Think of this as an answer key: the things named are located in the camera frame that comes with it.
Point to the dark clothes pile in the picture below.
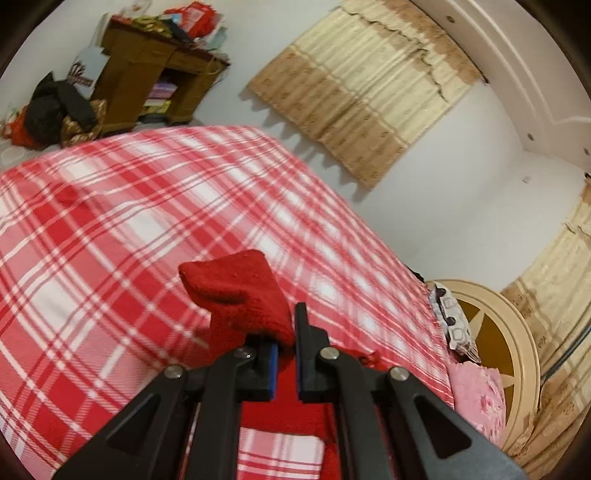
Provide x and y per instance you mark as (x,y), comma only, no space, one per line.
(51,110)

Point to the white patterned cloth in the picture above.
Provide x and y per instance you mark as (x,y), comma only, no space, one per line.
(455,323)

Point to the beige patterned curtain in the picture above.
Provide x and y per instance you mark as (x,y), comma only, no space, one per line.
(360,92)
(558,286)

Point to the red white plaid bedspread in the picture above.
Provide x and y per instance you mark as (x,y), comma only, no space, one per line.
(115,230)

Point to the teal box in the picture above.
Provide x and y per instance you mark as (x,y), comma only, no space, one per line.
(212,39)

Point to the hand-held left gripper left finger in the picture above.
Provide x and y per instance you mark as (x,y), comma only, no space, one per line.
(272,369)

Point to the brown wooden desk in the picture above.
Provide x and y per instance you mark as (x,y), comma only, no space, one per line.
(129,74)

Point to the pink pillow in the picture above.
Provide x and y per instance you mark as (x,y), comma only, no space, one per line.
(475,392)

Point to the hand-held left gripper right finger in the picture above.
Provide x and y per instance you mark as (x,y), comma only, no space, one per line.
(302,364)

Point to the stack of books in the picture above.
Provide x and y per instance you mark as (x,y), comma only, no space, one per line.
(159,94)

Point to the red knit sweater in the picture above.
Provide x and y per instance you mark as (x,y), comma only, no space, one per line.
(240,286)

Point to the golden patterned cloth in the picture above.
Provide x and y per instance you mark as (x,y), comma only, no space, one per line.
(83,127)

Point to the white printed bag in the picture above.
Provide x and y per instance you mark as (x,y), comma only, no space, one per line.
(87,64)

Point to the round beige headboard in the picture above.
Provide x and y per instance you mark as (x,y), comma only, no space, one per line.
(503,332)

